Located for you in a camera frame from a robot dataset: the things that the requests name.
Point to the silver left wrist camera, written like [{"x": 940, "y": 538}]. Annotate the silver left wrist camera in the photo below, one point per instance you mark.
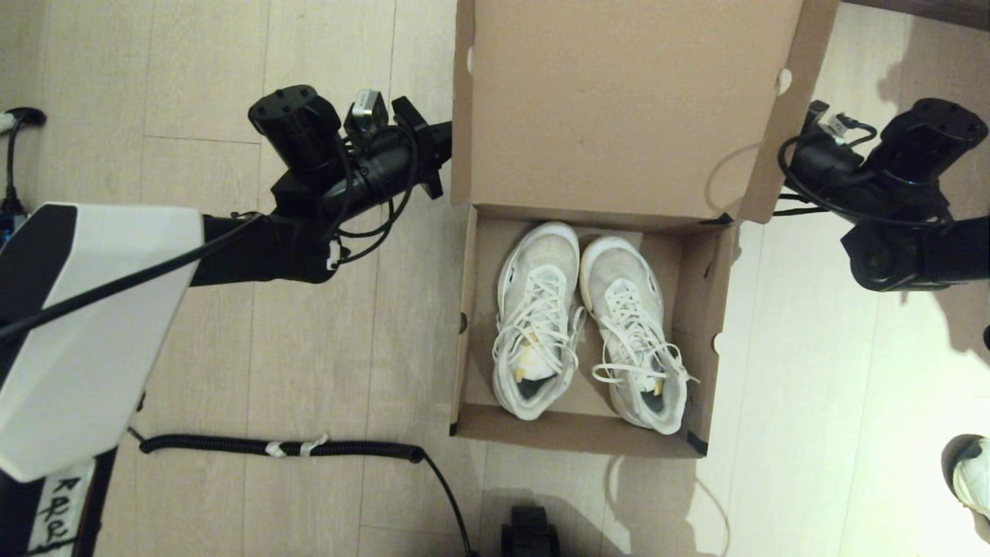
[{"x": 367, "y": 112}]

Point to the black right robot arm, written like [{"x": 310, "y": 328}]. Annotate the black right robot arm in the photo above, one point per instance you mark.
[{"x": 928, "y": 193}]

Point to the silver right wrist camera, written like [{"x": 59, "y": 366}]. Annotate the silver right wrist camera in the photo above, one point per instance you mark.
[{"x": 831, "y": 124}]

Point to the brown cardboard shoe box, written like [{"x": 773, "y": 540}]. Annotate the brown cardboard shoe box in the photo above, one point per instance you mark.
[{"x": 619, "y": 100}]

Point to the white mesh sneaker orange tongue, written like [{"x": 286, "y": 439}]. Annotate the white mesh sneaker orange tongue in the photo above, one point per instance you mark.
[{"x": 534, "y": 317}]

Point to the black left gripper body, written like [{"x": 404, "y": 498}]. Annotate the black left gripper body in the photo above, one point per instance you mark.
[{"x": 433, "y": 147}]

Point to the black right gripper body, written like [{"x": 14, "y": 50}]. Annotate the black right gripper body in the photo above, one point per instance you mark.
[{"x": 824, "y": 162}]

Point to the white shoe of bystander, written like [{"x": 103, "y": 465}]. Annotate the white shoe of bystander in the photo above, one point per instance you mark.
[{"x": 973, "y": 480}]

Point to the black and silver robot base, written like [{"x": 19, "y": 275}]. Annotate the black and silver robot base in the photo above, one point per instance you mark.
[{"x": 530, "y": 534}]

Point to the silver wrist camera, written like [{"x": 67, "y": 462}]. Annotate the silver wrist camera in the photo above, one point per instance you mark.
[
  {"x": 367, "y": 112},
  {"x": 831, "y": 124}
]

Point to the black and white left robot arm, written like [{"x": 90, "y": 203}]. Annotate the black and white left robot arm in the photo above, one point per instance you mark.
[{"x": 77, "y": 340}]

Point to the white tape piece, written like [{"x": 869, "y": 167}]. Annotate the white tape piece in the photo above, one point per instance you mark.
[
  {"x": 313, "y": 445},
  {"x": 275, "y": 449}
]

